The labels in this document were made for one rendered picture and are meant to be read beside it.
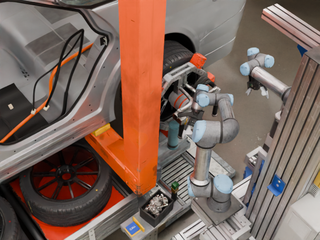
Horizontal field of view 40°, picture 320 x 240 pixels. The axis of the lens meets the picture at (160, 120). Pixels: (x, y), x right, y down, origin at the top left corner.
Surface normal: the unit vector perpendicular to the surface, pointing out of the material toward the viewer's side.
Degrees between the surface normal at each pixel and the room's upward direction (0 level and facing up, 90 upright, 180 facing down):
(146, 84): 90
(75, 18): 2
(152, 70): 90
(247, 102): 0
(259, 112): 0
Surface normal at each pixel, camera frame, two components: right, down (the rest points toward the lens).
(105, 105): 0.65, 0.58
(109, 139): 0.04, -0.67
